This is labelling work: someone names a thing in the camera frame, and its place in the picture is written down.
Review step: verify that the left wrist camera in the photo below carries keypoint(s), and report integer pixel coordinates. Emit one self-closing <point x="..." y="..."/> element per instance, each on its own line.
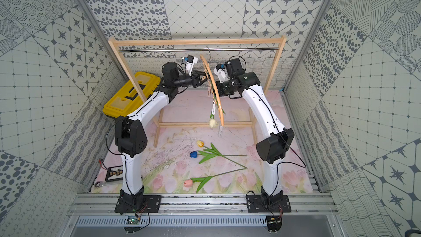
<point x="189" y="62"/>

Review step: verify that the right controller board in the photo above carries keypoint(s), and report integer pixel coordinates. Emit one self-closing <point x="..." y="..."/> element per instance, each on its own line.
<point x="273" y="224"/>

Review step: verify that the pink tulip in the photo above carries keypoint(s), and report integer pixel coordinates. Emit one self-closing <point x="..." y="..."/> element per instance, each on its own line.
<point x="202" y="181"/>

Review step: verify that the left controller board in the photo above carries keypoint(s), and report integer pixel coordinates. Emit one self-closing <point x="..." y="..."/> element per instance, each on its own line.
<point x="132" y="225"/>

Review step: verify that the yellow tulip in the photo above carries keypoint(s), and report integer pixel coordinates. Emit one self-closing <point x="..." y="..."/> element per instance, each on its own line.
<point x="213" y="149"/>

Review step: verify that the aluminium rail base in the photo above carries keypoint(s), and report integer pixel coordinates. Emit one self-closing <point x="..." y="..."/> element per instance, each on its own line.
<point x="205" y="204"/>

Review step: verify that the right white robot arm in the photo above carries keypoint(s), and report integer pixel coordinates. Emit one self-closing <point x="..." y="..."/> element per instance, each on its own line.
<point x="238" y="74"/>

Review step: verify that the blue tulip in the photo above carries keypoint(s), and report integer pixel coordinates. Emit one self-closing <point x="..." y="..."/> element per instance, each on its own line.
<point x="208" y="155"/>

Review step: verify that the wooden clothes hanger with clips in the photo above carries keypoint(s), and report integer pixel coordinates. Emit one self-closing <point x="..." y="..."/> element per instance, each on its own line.
<point x="215" y="93"/>

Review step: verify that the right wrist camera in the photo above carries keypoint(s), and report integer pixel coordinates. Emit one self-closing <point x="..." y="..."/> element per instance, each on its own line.
<point x="221" y="72"/>

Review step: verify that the small black parts box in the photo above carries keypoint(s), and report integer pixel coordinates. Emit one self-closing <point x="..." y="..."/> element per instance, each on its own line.
<point x="114" y="174"/>

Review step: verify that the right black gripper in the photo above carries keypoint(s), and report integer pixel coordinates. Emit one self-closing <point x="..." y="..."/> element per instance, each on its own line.
<point x="218" y="84"/>

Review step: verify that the yellow black toolbox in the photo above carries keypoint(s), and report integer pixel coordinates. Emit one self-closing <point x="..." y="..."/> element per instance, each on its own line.
<point x="127" y="100"/>

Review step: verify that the white tulip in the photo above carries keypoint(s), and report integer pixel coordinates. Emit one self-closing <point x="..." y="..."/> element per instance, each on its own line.
<point x="216" y="108"/>

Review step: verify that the floral pink table mat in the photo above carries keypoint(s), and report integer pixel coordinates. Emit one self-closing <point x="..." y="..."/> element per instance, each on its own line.
<point x="200" y="159"/>

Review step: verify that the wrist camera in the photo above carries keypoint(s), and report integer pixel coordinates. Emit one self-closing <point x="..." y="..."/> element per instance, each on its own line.
<point x="221" y="72"/>
<point x="189" y="62"/>

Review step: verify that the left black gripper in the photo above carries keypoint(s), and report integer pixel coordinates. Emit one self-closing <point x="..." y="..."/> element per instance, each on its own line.
<point x="197" y="80"/>

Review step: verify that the controller board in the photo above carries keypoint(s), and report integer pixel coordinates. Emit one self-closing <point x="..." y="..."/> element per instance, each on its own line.
<point x="132" y="225"/>
<point x="273" y="224"/>

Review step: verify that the wooden clothes rack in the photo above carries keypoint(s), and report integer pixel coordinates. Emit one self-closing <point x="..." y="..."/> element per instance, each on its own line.
<point x="168" y="88"/>

